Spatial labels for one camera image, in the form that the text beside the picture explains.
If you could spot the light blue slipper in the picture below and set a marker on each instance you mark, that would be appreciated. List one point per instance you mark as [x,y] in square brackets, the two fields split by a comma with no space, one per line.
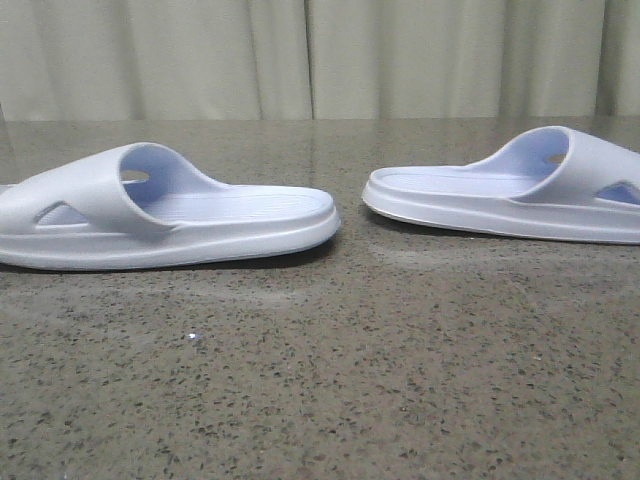
[551,182]
[144,205]

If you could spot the beige curtain backdrop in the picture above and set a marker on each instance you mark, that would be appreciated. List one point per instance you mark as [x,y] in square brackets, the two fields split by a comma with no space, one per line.
[184,60]

